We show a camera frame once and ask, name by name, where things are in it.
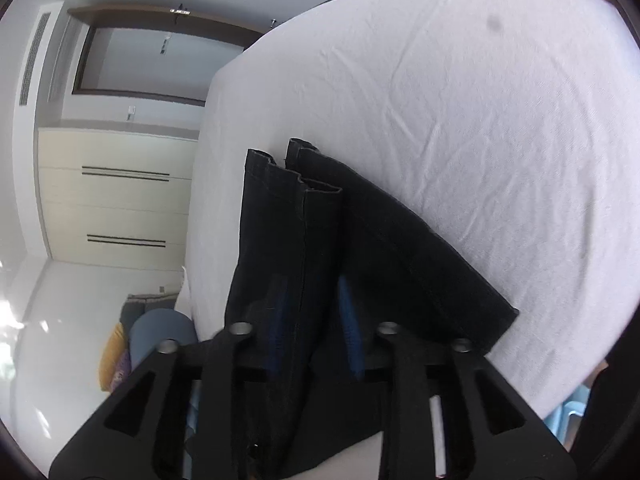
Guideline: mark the yellow cushion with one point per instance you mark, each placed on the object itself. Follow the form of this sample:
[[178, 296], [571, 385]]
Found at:
[[111, 355]]

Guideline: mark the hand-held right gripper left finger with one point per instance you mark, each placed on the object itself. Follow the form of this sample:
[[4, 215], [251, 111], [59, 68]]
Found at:
[[277, 332]]

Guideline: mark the wall air vent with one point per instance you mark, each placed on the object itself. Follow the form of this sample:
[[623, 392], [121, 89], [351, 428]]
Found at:
[[32, 60]]

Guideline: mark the white bed sheet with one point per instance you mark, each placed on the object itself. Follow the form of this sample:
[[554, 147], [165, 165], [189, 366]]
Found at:
[[475, 135]]

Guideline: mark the dark grey cushion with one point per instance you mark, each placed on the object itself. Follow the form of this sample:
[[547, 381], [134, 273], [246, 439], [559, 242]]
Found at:
[[147, 302]]

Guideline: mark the black denim pants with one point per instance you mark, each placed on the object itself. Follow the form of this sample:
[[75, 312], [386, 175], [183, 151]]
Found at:
[[380, 240]]

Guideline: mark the metal fixture on frame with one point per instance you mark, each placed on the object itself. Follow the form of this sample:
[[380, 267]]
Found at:
[[181, 10]]

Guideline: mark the person's black clothing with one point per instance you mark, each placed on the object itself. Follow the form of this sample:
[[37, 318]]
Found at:
[[615, 410]]

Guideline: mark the blue-grey round cushion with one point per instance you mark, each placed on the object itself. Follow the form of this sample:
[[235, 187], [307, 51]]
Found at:
[[162, 327]]

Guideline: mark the light blue plastic object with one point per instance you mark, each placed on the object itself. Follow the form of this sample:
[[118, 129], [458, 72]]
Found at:
[[565, 410]]

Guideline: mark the brown wooden frame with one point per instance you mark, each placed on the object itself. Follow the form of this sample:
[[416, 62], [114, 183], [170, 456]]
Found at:
[[150, 12]]

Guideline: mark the cream wardrobe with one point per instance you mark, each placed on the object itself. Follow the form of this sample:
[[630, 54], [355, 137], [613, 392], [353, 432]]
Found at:
[[100, 200]]

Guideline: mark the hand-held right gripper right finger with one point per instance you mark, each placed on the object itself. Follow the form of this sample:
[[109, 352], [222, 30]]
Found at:
[[351, 332]]

